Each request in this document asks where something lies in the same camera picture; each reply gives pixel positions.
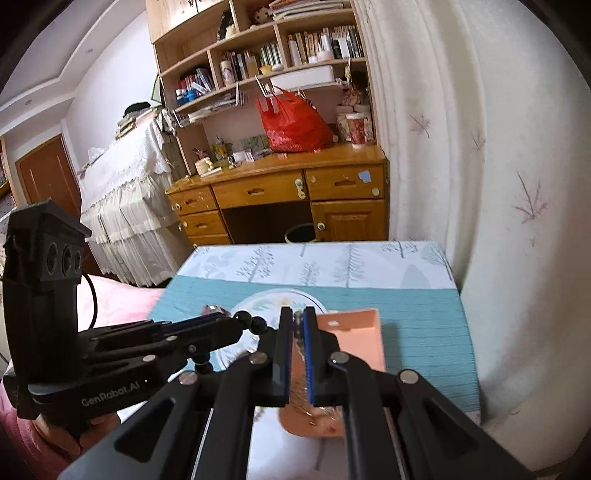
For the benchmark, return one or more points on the gold chain jewelry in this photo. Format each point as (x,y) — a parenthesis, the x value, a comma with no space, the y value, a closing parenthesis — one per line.
(300,417)

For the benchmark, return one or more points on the wooden bookshelf hutch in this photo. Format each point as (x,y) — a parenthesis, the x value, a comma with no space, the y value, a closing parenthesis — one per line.
(213,56)

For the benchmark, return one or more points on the wooden desk with drawers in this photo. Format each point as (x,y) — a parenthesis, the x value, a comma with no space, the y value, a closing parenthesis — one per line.
(342,192)

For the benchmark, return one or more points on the patterned white teal tablecloth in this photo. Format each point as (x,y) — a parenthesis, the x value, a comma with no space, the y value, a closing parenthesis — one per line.
(423,322)

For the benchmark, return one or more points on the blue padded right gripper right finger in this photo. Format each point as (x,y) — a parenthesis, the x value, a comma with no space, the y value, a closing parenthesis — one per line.
(315,358)

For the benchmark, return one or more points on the pink plastic tray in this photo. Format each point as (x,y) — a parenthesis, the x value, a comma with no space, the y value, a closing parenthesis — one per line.
(359,333)

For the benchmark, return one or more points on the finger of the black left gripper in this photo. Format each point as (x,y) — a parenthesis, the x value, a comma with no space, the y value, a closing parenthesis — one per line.
(173,344)
(147,332)

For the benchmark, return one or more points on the waste bin under desk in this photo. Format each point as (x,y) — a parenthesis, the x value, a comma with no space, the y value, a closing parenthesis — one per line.
(300,234)

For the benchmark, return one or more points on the brown wooden door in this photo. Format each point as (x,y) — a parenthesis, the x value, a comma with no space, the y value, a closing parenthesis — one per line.
(45,173)

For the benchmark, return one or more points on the white lace covered furniture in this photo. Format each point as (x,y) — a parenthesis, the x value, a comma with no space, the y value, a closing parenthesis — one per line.
(134,230)

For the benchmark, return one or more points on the red plastic bag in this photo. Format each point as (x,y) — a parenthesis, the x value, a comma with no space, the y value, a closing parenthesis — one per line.
(292,125)

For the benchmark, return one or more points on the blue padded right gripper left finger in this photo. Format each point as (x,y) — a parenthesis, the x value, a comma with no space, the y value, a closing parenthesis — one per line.
(282,354)

